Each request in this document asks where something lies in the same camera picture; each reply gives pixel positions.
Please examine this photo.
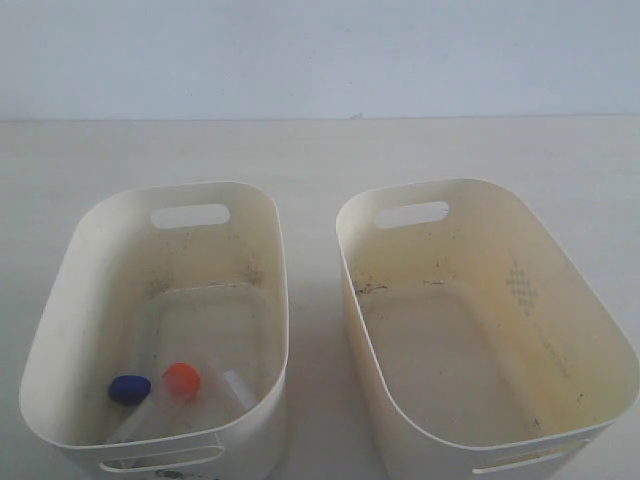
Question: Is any orange-capped tube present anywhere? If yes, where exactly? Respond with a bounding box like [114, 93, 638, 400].
[222, 370, 258, 415]
[146, 362, 201, 438]

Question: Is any blue-capped tube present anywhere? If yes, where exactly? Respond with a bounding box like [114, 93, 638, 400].
[108, 375, 151, 441]
[105, 432, 132, 445]

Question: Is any white plastic bin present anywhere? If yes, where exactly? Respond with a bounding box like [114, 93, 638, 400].
[19, 182, 289, 479]
[336, 179, 639, 479]

